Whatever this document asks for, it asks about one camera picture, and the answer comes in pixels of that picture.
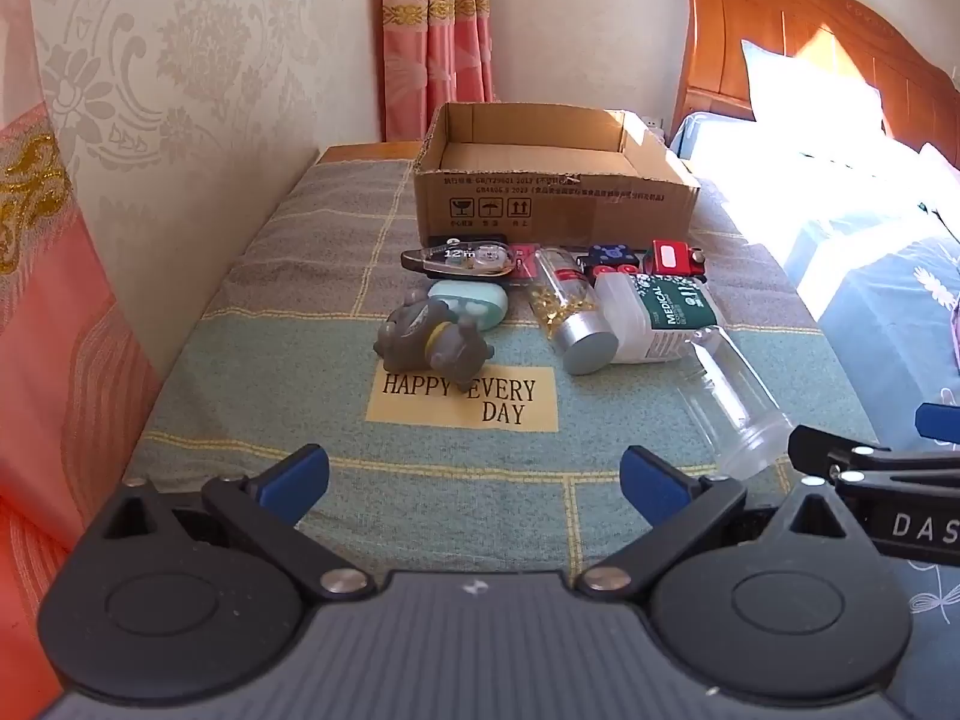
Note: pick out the mint green rounded case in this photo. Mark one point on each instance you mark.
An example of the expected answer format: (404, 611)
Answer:
(480, 307)

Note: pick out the clear brown correction tape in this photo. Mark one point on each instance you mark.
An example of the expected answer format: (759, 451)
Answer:
(465, 259)

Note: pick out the checked green grey cloth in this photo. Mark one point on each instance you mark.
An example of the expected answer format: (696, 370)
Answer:
(300, 360)

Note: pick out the white pillow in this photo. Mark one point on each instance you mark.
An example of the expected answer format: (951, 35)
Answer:
(810, 90)

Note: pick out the white wall socket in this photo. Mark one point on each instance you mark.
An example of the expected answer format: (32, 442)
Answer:
(652, 124)

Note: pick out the cardboard box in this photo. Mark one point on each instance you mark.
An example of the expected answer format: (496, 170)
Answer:
(555, 210)

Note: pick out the black blue toy train car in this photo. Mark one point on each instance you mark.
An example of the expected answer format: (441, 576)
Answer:
(611, 255)

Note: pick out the clear capsule bottle silver cap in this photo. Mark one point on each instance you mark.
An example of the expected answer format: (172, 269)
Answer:
(570, 315)

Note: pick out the small red box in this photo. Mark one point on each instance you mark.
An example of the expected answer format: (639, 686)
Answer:
(523, 261)

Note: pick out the grey animal toy figure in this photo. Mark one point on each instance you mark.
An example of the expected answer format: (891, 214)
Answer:
(420, 337)

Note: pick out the blue floral bed blanket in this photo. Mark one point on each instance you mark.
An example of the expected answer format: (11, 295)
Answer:
(877, 300)

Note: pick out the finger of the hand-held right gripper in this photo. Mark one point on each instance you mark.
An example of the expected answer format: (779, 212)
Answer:
(821, 446)
(939, 420)

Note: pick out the red toy train engine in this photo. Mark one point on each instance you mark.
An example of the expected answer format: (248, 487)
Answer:
(667, 255)

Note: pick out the wooden bed headboard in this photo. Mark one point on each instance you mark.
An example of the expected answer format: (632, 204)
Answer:
(750, 22)

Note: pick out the clear plastic cup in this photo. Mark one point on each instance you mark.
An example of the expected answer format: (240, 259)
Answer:
(735, 405)

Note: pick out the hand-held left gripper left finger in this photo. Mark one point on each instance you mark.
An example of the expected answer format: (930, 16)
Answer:
(296, 481)

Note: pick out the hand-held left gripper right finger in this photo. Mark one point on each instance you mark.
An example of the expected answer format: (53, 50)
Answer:
(651, 486)

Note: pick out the white plastic bottle green label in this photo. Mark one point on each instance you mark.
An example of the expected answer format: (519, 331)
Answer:
(637, 322)

